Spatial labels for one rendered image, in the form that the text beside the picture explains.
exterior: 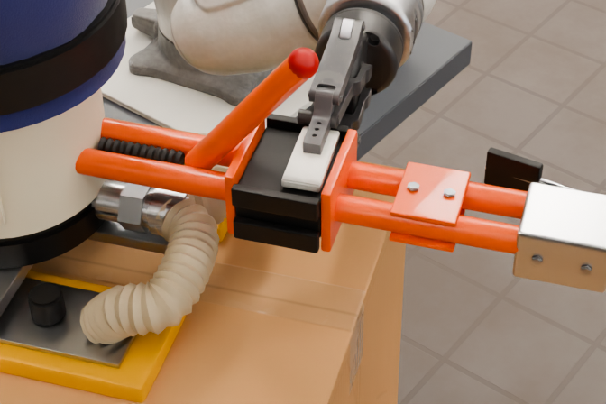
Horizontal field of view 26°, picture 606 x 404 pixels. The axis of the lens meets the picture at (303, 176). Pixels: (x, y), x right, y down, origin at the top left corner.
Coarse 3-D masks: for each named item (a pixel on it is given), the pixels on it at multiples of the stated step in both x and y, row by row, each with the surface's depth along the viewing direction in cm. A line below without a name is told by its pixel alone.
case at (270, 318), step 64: (64, 256) 115; (128, 256) 115; (256, 256) 115; (320, 256) 115; (384, 256) 118; (192, 320) 109; (256, 320) 109; (320, 320) 109; (384, 320) 125; (0, 384) 104; (192, 384) 104; (256, 384) 104; (320, 384) 104; (384, 384) 132
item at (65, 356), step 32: (32, 288) 106; (64, 288) 109; (96, 288) 110; (0, 320) 106; (32, 320) 106; (64, 320) 106; (0, 352) 104; (32, 352) 104; (64, 352) 104; (96, 352) 104; (128, 352) 104; (160, 352) 104; (64, 384) 104; (96, 384) 102; (128, 384) 102
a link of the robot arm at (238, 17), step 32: (192, 0) 132; (224, 0) 129; (256, 0) 128; (288, 0) 126; (192, 32) 132; (224, 32) 130; (256, 32) 128; (288, 32) 128; (192, 64) 135; (224, 64) 132; (256, 64) 132
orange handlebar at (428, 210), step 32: (128, 128) 107; (160, 128) 107; (96, 160) 104; (128, 160) 103; (224, 160) 105; (192, 192) 102; (224, 192) 102; (384, 192) 102; (416, 192) 99; (448, 192) 99; (480, 192) 100; (512, 192) 100; (352, 224) 100; (384, 224) 99; (416, 224) 98; (448, 224) 97; (480, 224) 97
